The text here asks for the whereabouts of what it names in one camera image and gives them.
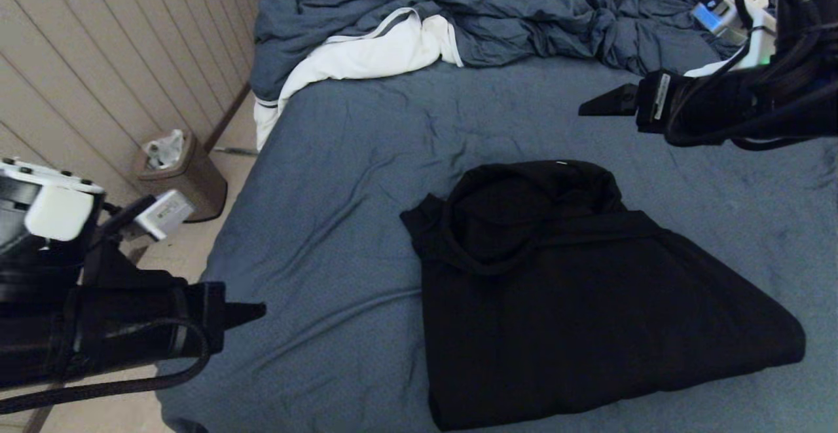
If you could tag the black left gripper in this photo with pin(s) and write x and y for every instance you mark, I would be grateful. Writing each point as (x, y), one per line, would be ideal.
(118, 328)

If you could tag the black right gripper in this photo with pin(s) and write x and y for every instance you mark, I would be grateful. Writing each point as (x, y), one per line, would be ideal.
(753, 109)

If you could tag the black hooded sweatshirt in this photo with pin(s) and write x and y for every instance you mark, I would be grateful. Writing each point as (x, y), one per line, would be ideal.
(556, 328)

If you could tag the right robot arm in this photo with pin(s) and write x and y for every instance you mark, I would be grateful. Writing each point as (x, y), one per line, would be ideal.
(808, 7)

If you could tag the blue bed sheet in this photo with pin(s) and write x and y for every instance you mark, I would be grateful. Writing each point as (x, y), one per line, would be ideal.
(327, 223)

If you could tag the brown trash bin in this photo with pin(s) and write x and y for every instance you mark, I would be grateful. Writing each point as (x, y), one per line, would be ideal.
(193, 187)

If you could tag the crumpled blue duvet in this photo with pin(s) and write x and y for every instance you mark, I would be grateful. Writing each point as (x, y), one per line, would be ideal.
(524, 17)

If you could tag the white plastic bin bag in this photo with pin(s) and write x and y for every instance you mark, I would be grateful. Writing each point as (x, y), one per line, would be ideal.
(163, 150)

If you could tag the white garment with dark stripe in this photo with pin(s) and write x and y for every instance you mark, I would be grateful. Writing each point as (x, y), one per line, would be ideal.
(340, 63)

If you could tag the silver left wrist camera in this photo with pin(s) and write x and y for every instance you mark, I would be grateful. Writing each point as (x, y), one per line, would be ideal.
(163, 213)

